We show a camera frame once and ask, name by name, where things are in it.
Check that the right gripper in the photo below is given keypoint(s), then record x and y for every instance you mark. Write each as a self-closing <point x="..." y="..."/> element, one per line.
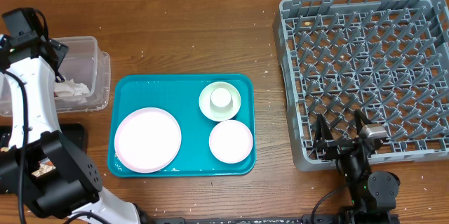
<point x="337" y="146"/>

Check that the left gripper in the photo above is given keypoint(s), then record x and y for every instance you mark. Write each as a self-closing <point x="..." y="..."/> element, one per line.
<point x="61" y="48"/>

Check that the rice and peanut scraps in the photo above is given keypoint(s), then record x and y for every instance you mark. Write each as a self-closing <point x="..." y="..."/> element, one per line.
<point x="36" y="168"/>

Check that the white cup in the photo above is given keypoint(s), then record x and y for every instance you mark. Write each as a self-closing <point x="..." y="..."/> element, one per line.
<point x="221" y="98"/>

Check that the light green saucer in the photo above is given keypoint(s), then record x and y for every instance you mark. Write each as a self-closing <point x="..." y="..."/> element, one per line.
<point x="217" y="114"/>

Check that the large white plate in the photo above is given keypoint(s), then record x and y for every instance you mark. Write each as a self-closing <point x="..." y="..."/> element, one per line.
<point x="147" y="140"/>

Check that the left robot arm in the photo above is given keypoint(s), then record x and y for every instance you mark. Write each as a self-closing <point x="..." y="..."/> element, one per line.
<point x="50" y="175"/>

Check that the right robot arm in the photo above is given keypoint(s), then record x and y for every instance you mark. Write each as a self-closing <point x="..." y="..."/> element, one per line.
<point x="373" y="194"/>

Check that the clear plastic bin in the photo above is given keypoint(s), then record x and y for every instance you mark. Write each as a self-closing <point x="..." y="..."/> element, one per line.
<point x="84" y="63"/>

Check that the black tray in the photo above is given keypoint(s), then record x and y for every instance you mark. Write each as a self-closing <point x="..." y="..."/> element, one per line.
<point x="76" y="133"/>

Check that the grey plastic dish rack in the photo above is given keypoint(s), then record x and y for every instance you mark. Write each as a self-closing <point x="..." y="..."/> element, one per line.
<point x="386" y="58"/>

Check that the small white plate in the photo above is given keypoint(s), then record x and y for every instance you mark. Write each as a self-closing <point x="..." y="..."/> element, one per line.
<point x="231" y="141"/>

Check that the teal serving tray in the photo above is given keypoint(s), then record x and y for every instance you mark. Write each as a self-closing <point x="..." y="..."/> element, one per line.
<point x="179" y="94"/>

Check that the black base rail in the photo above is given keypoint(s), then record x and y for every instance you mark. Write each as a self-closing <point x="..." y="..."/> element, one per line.
<point x="300" y="220"/>

